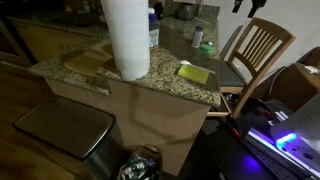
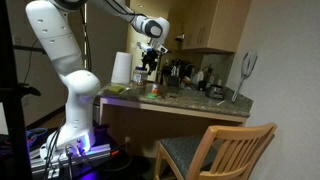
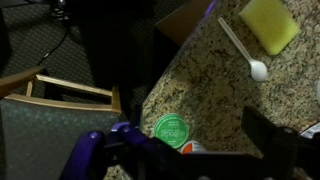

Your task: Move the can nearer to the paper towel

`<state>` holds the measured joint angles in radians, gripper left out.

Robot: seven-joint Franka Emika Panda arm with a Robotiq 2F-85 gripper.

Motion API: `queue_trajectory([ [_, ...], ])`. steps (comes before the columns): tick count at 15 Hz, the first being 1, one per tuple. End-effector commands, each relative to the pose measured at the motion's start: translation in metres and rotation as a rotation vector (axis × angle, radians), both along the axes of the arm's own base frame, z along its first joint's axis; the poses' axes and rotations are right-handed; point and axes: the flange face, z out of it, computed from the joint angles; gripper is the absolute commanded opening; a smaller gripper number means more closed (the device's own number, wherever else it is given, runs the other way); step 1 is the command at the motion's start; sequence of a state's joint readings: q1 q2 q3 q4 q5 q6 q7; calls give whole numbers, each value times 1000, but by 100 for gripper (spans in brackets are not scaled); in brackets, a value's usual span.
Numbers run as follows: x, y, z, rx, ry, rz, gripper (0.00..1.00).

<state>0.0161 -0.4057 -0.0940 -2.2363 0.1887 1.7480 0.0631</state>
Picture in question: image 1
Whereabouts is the white spray can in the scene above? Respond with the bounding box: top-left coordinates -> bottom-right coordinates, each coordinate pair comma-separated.
192,26 -> 203,48

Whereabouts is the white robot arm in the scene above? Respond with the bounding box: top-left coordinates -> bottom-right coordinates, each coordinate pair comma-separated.
239,65 -> 320,151

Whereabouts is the white paper towel roll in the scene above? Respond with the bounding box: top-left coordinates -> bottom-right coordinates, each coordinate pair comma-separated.
100,0 -> 150,81

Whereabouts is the stainless steel trash can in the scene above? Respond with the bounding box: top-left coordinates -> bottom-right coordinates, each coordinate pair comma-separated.
14,96 -> 117,180

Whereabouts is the wooden chair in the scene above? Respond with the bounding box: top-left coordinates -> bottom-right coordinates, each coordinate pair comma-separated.
207,17 -> 296,118

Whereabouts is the white plastic spoon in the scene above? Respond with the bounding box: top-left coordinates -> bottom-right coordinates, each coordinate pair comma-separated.
179,60 -> 216,74

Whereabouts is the yellow sponge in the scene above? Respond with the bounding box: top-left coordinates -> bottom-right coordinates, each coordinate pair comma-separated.
178,65 -> 210,84

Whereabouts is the cardboard box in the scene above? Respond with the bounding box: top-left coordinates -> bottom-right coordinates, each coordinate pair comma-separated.
268,47 -> 320,111

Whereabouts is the wooden cutting board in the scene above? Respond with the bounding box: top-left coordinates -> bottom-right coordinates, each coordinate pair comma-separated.
64,40 -> 115,77

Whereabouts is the bag of recyclables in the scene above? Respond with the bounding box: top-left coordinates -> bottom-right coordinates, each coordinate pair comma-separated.
117,144 -> 162,180

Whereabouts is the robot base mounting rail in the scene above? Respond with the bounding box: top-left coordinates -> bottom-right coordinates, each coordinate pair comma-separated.
235,116 -> 320,180

